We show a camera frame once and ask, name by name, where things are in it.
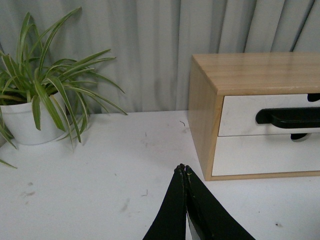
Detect green spider plant left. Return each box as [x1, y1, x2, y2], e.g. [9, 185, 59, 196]
[0, 6, 129, 169]

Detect white drawer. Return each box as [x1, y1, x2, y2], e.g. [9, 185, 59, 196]
[218, 94, 320, 137]
[212, 133, 320, 176]

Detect white plant pot left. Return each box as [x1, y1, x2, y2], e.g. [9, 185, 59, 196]
[0, 103, 65, 147]

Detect black drawer handle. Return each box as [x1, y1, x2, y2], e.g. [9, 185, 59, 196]
[255, 107, 320, 129]

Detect wooden drawer cabinet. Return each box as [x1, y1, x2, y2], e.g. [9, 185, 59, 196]
[188, 52, 320, 181]

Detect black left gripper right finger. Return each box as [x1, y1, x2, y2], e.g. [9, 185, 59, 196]
[185, 165, 254, 240]

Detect grey curtain backdrop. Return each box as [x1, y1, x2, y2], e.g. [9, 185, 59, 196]
[0, 0, 320, 112]

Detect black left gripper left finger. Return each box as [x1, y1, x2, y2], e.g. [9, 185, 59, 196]
[143, 164, 187, 240]

